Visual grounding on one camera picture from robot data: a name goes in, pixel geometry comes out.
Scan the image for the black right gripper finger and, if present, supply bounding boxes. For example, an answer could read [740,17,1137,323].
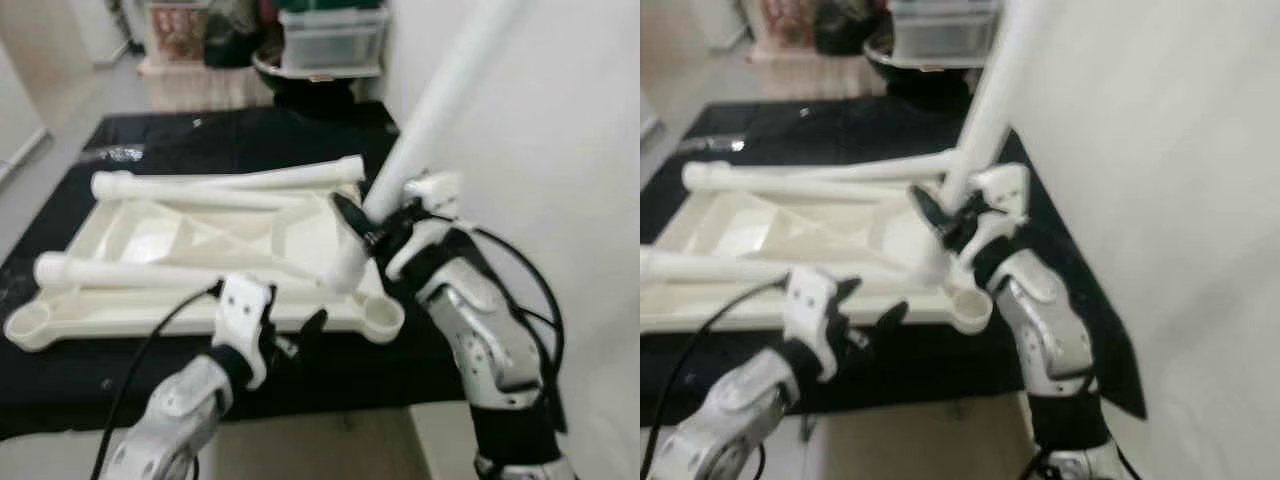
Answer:
[909,184,957,247]
[331,192,377,253]

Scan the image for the black table cloth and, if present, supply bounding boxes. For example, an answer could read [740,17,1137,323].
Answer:
[0,105,481,441]
[640,98,1149,421]

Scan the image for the black round bowl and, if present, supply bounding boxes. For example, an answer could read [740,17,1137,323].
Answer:
[250,50,361,111]
[865,40,986,101]

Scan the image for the clear plastic storage box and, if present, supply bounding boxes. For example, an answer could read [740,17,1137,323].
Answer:
[278,8,391,76]
[890,0,1001,69]

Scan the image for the beige patterned bench cloth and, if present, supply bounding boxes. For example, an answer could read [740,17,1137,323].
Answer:
[138,58,276,113]
[750,50,886,101]

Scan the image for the black plastic bag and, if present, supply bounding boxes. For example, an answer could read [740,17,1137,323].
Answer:
[812,0,881,56]
[205,0,263,69]

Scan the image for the dark green lid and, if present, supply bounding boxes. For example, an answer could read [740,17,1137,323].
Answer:
[280,0,386,13]

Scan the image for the red printed carton box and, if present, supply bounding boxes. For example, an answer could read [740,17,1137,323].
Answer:
[760,0,816,51]
[150,5,206,63]

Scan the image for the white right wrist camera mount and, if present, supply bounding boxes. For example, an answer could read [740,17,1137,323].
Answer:
[965,165,1031,251]
[385,172,466,281]

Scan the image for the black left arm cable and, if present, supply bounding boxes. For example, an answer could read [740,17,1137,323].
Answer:
[640,280,791,480]
[88,283,223,480]

